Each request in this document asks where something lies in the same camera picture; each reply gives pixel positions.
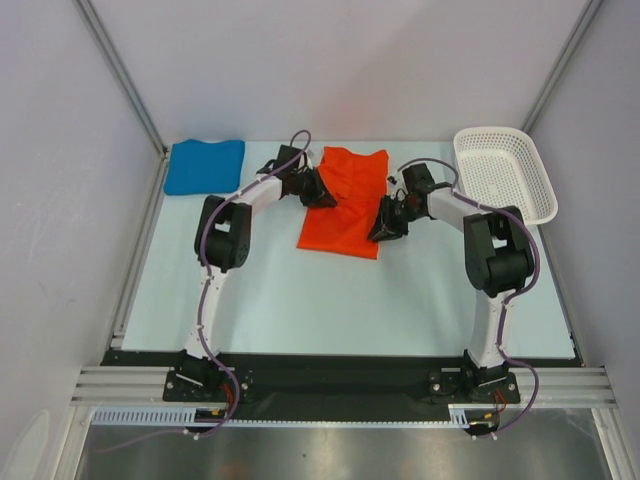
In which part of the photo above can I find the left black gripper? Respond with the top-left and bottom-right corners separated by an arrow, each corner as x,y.
290,167 -> 336,209

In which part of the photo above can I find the orange t shirt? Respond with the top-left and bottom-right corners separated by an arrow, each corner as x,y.
297,146 -> 389,260

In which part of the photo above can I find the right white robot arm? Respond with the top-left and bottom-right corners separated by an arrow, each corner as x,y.
368,187 -> 540,401

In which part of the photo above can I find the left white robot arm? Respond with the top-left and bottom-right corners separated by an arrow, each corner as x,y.
185,167 -> 337,359

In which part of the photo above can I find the folded blue t shirt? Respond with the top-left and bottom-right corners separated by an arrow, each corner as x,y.
163,139 -> 245,196

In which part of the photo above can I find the white plastic basket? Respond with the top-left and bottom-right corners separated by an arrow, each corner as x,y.
453,126 -> 558,226

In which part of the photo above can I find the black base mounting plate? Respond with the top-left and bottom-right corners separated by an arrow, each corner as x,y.
100,350 -> 580,423

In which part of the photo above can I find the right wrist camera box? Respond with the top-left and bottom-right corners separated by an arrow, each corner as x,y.
401,162 -> 435,194

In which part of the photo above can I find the white slotted cable duct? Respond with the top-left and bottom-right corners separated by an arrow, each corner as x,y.
92,405 -> 499,429

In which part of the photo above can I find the left aluminium corner post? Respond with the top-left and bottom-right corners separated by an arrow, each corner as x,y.
72,0 -> 167,158

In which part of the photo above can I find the aluminium corner post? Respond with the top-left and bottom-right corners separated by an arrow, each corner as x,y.
72,0 -> 167,158
521,0 -> 606,135

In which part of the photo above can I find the right aluminium corner post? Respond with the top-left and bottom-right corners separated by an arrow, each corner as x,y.
521,0 -> 606,135

